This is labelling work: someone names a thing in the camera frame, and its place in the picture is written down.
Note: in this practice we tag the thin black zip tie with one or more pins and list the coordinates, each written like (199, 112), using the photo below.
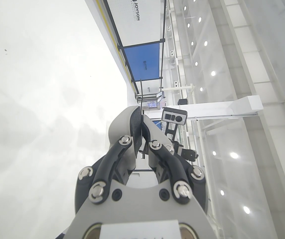
(141, 95)

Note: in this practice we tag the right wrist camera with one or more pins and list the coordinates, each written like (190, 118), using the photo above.
(173, 117)

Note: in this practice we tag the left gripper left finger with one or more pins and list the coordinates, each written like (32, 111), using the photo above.
(118, 130)

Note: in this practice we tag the white perforated partition panel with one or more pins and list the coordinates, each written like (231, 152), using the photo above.
(132, 13)

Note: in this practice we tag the blue partition panel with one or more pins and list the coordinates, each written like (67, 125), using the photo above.
(143, 62)

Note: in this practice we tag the lit computer monitor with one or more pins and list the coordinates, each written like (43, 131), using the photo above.
(152, 104)

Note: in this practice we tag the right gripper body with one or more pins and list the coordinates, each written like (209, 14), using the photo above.
(189, 154)

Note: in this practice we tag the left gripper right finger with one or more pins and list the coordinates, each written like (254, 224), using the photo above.
(157, 140)

